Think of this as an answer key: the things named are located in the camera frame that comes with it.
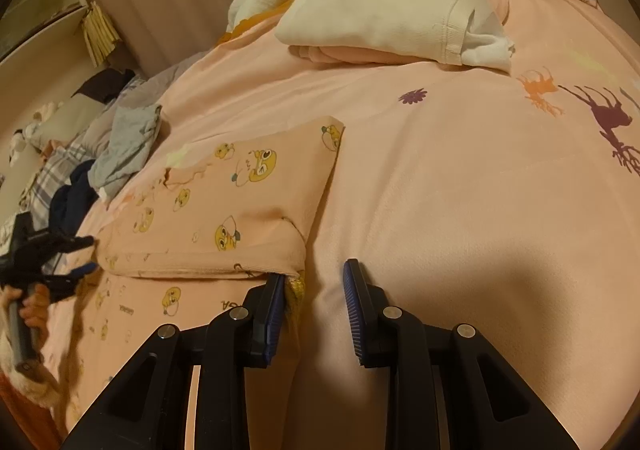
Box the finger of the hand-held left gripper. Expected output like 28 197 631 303
35 263 96 303
36 235 96 259

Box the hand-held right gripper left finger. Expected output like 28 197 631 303
60 273 287 450

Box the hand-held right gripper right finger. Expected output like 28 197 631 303
342 258 583 450

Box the pink duck print garment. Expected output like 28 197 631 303
47 116 347 436

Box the person's left forearm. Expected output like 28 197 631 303
0 330 63 403

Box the person's left hand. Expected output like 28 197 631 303
19 288 52 331

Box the navy garment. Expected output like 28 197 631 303
50 162 101 238

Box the grey garment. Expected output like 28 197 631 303
90 102 163 201

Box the white stuffed toy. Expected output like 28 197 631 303
7 102 61 165

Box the cream pillow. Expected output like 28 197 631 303
30 90 111 151

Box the pink animal print blanket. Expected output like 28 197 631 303
45 0 640 450

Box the dark brown cloth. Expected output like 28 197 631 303
75 68 136 103

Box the straw tassel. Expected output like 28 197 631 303
80 1 123 68

